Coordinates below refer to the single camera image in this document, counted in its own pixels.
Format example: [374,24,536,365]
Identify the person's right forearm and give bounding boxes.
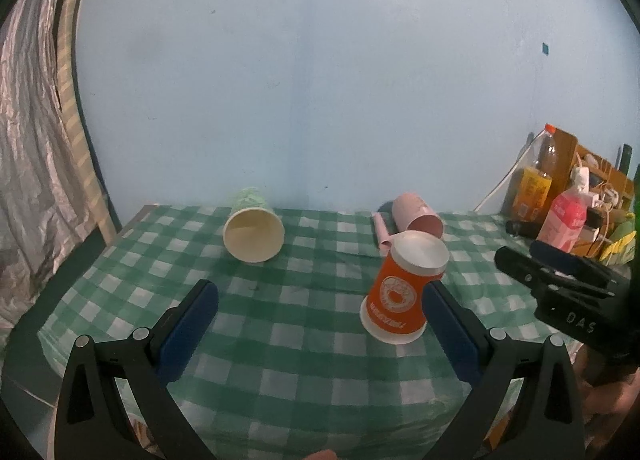
[572,347,640,448]

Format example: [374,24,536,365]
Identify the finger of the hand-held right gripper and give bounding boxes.
[530,240,629,283]
[494,246,616,297]

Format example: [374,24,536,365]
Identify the white power adapters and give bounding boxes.
[569,154,622,215]

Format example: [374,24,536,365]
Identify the orange-capped drink bottle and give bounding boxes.
[509,123,559,224]

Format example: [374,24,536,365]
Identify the pink rolled paper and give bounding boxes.
[372,212,397,257]

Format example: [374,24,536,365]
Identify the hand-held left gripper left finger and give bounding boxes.
[54,279,219,460]

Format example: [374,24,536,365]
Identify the green paper cup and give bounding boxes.
[223,186,286,263]

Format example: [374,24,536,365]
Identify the orange paper cup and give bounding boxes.
[360,231,450,345]

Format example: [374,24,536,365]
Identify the dark green bottle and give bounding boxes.
[617,144,640,223]

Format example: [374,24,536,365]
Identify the wooden rack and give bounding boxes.
[549,127,640,203]

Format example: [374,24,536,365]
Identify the pink drink bottle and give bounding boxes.
[537,167,589,254]

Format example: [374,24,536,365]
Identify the white cable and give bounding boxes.
[472,132,547,214]

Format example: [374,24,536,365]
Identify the pink cup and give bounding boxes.
[391,193,444,239]

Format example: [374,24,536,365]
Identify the black small device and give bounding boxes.
[504,219,540,239]

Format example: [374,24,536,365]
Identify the yellow green packet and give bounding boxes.
[597,222,637,264]

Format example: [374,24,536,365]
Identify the green checkered tablecloth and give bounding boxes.
[37,203,640,460]

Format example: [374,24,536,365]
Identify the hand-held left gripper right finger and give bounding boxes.
[422,281,586,460]

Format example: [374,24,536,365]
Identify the silver curtain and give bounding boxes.
[0,0,117,346]

